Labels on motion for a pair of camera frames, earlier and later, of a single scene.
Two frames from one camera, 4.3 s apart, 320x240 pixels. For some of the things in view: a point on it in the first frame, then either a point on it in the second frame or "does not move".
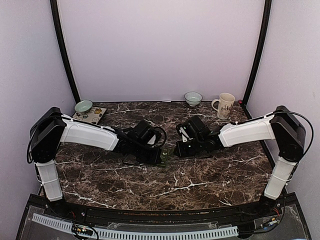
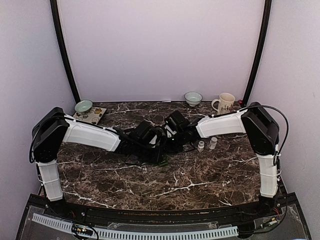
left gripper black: x=154 y=159 does not move
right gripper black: x=181 y=151 → x=170 y=150
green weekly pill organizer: x=165 y=151 does not move
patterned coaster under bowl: x=94 y=116 does not move
